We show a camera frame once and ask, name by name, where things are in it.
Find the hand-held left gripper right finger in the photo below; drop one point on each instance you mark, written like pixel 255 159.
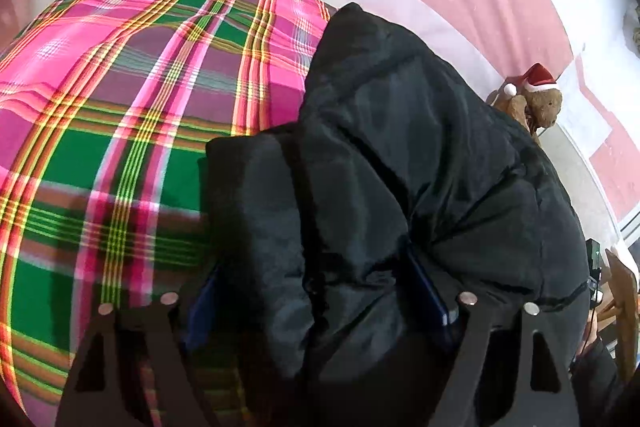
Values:
pixel 431 294

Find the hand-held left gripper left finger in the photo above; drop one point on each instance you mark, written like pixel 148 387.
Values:
pixel 202 312

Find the black hooded jacket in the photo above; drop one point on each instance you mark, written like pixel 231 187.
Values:
pixel 400 157

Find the person's right forearm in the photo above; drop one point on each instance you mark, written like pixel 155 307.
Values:
pixel 597 382

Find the brown wooden chair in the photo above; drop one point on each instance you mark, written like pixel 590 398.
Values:
pixel 625 307

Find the brown teddy bear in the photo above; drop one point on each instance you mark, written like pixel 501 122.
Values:
pixel 542 109

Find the pink green plaid blanket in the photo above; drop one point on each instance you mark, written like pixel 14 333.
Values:
pixel 125 132

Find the red santa hat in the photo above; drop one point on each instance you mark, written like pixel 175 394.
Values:
pixel 537 77

